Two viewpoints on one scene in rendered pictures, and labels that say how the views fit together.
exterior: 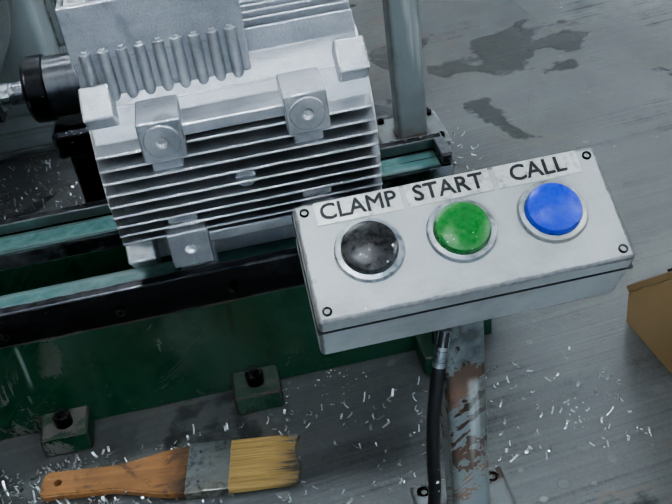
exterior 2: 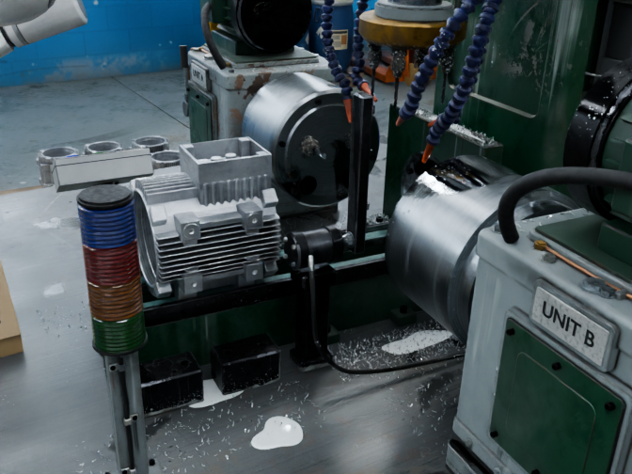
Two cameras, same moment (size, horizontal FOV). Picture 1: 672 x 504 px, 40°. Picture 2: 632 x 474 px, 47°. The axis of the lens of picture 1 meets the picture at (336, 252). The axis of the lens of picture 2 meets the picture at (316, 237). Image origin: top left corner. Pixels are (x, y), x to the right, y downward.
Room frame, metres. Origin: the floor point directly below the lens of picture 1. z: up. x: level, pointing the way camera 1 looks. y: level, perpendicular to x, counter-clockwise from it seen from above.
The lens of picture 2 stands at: (1.74, -0.17, 1.52)
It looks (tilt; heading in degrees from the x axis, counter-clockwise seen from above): 25 degrees down; 158
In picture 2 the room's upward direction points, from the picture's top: 2 degrees clockwise
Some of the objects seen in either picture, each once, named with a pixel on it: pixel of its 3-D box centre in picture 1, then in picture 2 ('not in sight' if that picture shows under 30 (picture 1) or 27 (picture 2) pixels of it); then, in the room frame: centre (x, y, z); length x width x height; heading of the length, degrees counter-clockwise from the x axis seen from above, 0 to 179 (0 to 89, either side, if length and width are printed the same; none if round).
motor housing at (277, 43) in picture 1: (234, 121); (203, 228); (0.66, 0.06, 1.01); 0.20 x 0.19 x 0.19; 95
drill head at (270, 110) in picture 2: not in sight; (298, 132); (0.27, 0.37, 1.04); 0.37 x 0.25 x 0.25; 5
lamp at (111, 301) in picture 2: not in sight; (115, 291); (0.97, -0.11, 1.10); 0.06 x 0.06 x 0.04
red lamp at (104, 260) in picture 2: not in sight; (111, 256); (0.97, -0.11, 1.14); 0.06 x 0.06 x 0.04
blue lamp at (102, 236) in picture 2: not in sight; (107, 219); (0.97, -0.11, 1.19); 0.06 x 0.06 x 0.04
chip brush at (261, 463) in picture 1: (171, 473); not in sight; (0.50, 0.15, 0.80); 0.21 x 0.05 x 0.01; 87
